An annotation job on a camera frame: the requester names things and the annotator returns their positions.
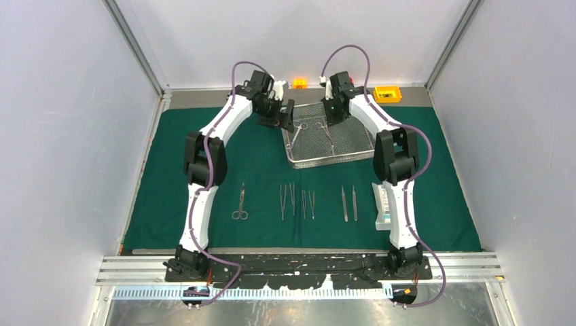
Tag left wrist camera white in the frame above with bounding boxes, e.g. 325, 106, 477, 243
269, 80, 287, 103

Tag steel scissors blade pair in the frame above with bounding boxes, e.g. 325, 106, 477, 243
232, 183, 249, 220

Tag orange toy brick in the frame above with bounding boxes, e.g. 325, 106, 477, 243
291, 78, 308, 89

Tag surgical scissors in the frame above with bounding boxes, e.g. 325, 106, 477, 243
287, 122, 308, 150

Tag yellow toy block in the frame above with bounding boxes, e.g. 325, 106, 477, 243
373, 86, 402, 104

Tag steel spatula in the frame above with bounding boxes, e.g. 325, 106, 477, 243
289, 183, 296, 217

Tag green surgical cloth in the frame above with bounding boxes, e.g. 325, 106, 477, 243
124, 107, 482, 251

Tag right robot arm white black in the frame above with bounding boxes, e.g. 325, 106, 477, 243
320, 71, 423, 279

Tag long steel forceps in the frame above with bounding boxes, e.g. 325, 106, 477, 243
280, 184, 287, 221

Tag white paper packet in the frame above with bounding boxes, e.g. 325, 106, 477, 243
372, 183, 391, 231

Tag aluminium frame rail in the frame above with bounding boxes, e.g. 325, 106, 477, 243
96, 251, 506, 286

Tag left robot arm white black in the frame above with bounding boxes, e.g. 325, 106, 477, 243
164, 70, 294, 282

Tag thin steel tweezers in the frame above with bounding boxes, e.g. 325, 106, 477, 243
308, 192, 315, 219

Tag steel scalpel handle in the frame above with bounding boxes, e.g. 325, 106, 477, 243
352, 185, 358, 221
341, 186, 348, 223

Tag metal mesh tray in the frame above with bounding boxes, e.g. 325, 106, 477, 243
281, 103, 374, 169

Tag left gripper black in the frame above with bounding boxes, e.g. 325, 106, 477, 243
256, 96, 295, 132

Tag surgical forceps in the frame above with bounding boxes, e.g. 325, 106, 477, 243
317, 122, 336, 156

